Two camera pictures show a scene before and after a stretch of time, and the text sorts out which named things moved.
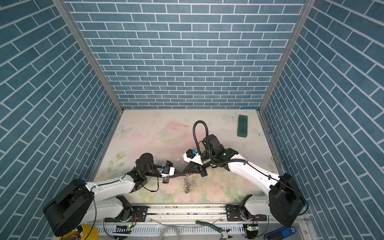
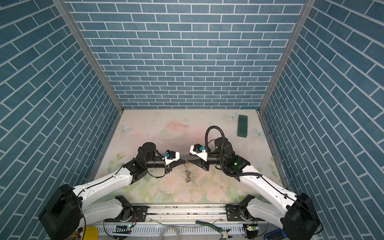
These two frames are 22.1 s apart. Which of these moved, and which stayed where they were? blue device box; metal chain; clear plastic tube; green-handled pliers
Moved: metal chain
Stayed: green-handled pliers; clear plastic tube; blue device box
